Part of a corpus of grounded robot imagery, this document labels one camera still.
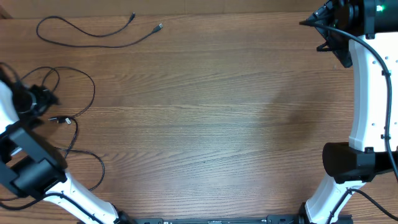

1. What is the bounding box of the long black cable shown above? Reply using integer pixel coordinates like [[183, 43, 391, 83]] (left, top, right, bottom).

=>
[[48, 115, 106, 192]]

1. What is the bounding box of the black usb cable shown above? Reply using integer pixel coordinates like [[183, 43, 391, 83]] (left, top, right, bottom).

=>
[[20, 66, 96, 124]]

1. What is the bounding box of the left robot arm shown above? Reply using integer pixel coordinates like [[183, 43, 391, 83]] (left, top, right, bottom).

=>
[[1, 73, 134, 223]]

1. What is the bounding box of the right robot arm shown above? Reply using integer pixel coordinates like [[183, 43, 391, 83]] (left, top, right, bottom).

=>
[[266, 0, 397, 223]]

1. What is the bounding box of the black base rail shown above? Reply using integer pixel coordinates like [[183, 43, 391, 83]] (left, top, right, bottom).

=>
[[132, 215, 308, 224]]

